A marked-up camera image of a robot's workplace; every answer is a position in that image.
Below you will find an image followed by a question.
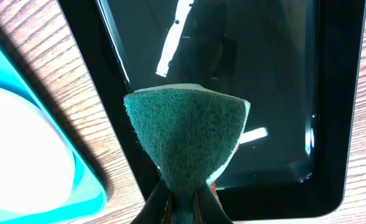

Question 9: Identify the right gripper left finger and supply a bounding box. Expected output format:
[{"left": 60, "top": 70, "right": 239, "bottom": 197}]
[{"left": 131, "top": 180, "right": 172, "bottom": 224}]

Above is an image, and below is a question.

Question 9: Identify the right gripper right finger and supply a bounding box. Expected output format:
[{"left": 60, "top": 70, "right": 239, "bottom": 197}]
[{"left": 193, "top": 184, "right": 233, "bottom": 224}]

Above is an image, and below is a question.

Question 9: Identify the green scouring sponge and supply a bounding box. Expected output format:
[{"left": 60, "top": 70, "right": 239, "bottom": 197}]
[{"left": 124, "top": 84, "right": 250, "bottom": 223}]

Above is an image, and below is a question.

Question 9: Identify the white plate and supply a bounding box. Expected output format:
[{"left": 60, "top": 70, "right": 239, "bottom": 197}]
[{"left": 0, "top": 88, "right": 75, "bottom": 214}]

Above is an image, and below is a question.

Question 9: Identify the teal plastic tray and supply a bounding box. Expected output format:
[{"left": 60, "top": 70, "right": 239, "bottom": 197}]
[{"left": 0, "top": 44, "right": 107, "bottom": 223}]

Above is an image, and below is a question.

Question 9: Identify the black water tray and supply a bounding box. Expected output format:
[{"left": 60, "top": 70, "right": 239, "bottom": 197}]
[{"left": 59, "top": 0, "right": 366, "bottom": 221}]

